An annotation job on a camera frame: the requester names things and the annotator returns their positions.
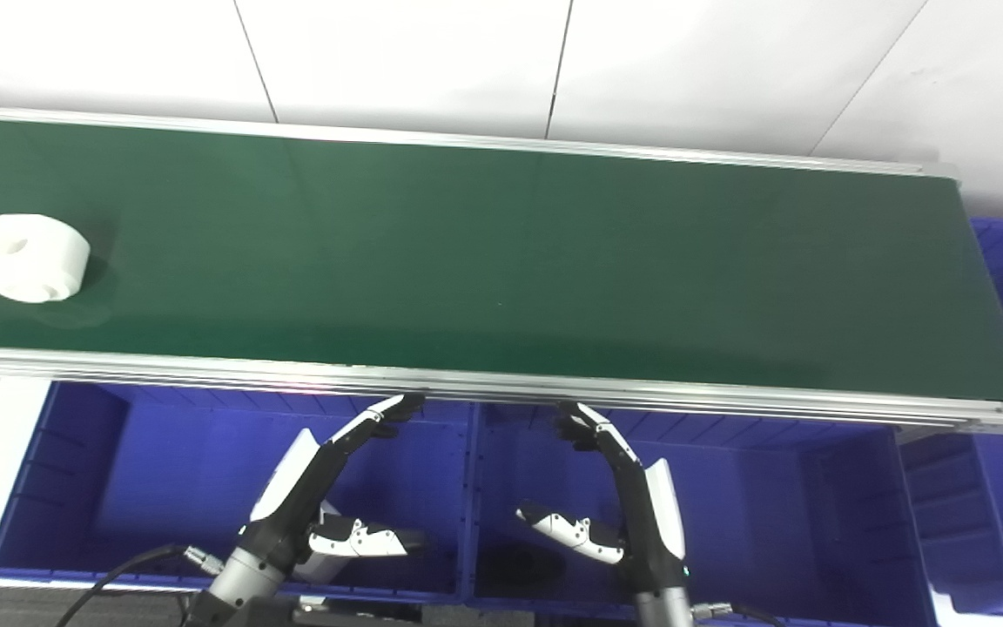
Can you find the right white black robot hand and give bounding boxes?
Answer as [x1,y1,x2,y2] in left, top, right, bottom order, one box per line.
[515,400,691,598]

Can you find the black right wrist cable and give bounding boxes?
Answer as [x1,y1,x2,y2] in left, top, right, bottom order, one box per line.
[691,600,785,627]

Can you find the green conveyor belt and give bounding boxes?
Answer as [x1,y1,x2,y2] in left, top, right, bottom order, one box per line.
[0,104,1003,436]
[0,116,1003,407]

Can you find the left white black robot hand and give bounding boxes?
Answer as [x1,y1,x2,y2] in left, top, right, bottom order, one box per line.
[239,394,428,584]

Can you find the white cylindrical plastic part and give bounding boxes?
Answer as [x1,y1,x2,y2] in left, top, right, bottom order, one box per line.
[0,214,91,305]

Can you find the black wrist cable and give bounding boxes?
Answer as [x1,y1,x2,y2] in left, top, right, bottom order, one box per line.
[53,543,226,627]
[691,600,785,627]

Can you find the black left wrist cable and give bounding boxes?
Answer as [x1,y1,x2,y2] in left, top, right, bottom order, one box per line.
[53,543,226,627]

